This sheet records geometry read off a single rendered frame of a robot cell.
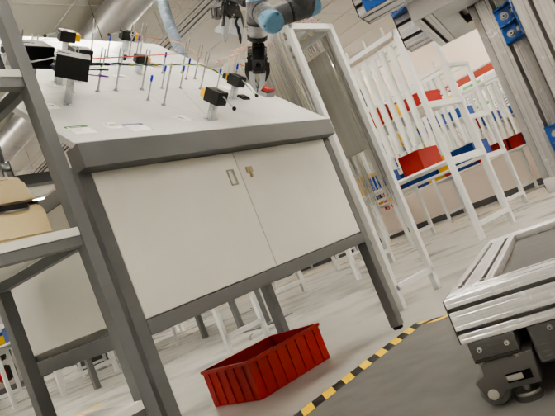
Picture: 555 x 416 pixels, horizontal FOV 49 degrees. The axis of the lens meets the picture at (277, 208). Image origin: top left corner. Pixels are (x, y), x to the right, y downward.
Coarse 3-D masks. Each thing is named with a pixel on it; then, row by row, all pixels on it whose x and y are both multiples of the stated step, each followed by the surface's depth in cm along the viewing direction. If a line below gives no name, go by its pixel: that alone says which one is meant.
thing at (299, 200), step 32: (256, 160) 206; (288, 160) 219; (320, 160) 235; (256, 192) 200; (288, 192) 213; (320, 192) 227; (288, 224) 206; (320, 224) 220; (352, 224) 235; (288, 256) 200
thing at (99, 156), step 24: (96, 144) 154; (120, 144) 159; (144, 144) 165; (168, 144) 172; (192, 144) 179; (216, 144) 187; (240, 144) 196; (264, 144) 208; (72, 168) 152; (96, 168) 154
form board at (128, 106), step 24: (0, 48) 213; (96, 48) 251; (144, 48) 276; (48, 72) 201; (96, 72) 217; (120, 72) 225; (168, 72) 246; (192, 72) 257; (48, 96) 178; (96, 96) 190; (120, 96) 197; (144, 96) 204; (168, 96) 212; (192, 96) 221; (72, 120) 165; (96, 120) 170; (120, 120) 175; (144, 120) 181; (168, 120) 187; (216, 120) 200; (240, 120) 208; (264, 120) 216; (288, 120) 225; (312, 120) 235; (72, 144) 151
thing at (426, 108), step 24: (384, 48) 503; (408, 72) 462; (456, 96) 499; (432, 120) 457; (480, 144) 494; (432, 168) 481; (456, 168) 455; (384, 240) 577; (480, 240) 451; (360, 264) 543; (288, 288) 649
